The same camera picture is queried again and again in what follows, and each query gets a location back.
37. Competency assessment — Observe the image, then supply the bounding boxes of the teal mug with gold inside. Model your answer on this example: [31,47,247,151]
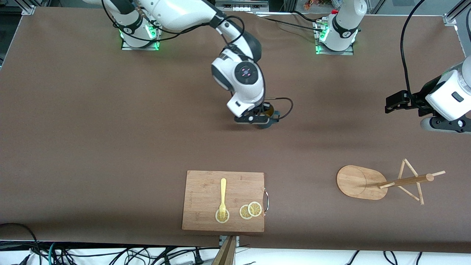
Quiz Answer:
[257,104,281,130]

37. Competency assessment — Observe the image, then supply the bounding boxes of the wooden cup rack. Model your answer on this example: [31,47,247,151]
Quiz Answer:
[336,159,446,205]

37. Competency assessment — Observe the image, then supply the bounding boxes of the yellow plastic fork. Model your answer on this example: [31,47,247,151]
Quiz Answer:
[219,178,227,220]

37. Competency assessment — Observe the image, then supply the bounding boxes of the grey power strip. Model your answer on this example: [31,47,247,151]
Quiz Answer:
[215,0,269,12]

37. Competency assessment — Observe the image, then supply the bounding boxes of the bamboo cutting board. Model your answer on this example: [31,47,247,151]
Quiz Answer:
[182,170,265,233]

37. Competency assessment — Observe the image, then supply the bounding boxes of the orange background item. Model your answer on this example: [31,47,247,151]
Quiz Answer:
[304,0,332,10]

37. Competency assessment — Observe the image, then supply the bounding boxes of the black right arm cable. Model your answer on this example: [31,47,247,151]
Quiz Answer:
[101,0,294,120]

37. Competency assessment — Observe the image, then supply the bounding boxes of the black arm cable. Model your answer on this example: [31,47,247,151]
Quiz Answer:
[399,0,424,107]
[101,0,294,120]

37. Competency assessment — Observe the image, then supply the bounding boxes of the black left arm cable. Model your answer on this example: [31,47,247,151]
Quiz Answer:
[399,0,424,107]

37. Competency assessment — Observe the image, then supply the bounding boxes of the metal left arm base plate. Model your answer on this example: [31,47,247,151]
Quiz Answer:
[315,20,354,56]

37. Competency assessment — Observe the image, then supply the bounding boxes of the black base cable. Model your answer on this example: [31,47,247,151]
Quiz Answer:
[254,10,326,32]

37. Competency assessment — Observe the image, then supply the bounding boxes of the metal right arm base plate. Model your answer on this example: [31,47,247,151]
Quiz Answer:
[121,22,163,51]

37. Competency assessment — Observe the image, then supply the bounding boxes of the wooden post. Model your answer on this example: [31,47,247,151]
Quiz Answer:
[212,236,237,265]

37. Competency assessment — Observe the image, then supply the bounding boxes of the black plug cable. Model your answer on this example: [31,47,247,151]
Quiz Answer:
[55,246,206,265]

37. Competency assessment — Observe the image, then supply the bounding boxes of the black looped cable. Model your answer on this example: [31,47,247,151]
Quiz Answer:
[0,223,39,265]

